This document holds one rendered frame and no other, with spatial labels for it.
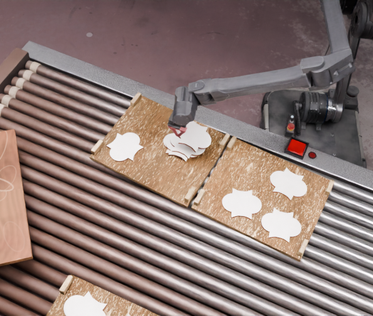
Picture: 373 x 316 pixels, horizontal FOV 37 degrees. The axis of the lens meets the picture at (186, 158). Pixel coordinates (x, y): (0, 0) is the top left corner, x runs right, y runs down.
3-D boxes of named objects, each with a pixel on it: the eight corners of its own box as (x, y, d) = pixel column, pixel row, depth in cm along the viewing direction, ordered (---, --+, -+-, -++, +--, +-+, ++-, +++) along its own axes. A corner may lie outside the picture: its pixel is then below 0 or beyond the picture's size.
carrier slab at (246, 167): (232, 139, 213) (233, 136, 212) (333, 184, 204) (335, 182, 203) (190, 209, 195) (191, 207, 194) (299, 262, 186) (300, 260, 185)
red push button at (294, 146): (291, 140, 215) (291, 138, 214) (305, 146, 214) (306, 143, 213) (286, 152, 212) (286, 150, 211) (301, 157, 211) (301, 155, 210)
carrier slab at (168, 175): (139, 96, 223) (139, 93, 222) (231, 139, 213) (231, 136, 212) (89, 158, 205) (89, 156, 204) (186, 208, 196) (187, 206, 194)
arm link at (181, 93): (192, 84, 184) (175, 83, 184) (191, 100, 180) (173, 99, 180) (192, 98, 190) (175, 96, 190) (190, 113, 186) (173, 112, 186)
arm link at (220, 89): (331, 76, 172) (323, 52, 164) (331, 90, 169) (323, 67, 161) (202, 96, 189) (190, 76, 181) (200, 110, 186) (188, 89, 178)
